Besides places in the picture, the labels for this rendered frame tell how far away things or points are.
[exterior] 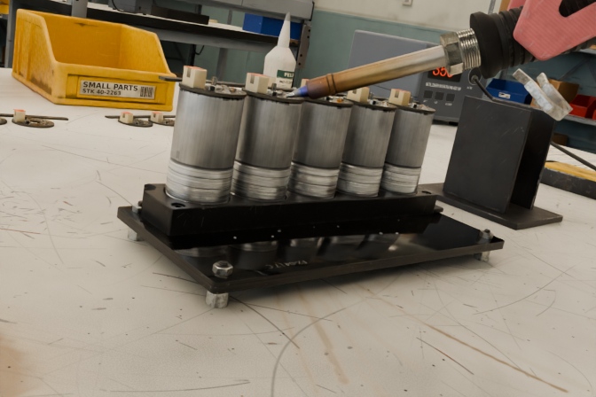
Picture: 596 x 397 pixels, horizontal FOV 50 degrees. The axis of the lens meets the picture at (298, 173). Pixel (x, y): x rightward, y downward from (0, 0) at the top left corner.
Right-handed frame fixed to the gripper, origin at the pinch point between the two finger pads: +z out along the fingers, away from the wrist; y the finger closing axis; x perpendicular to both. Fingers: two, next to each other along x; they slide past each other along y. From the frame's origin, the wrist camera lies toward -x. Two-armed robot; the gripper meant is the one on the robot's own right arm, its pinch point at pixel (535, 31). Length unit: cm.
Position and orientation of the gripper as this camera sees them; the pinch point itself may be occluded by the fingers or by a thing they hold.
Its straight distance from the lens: 25.4
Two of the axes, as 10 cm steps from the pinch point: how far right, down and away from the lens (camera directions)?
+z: -6.4, 7.4, 2.1
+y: -0.9, 2.0, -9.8
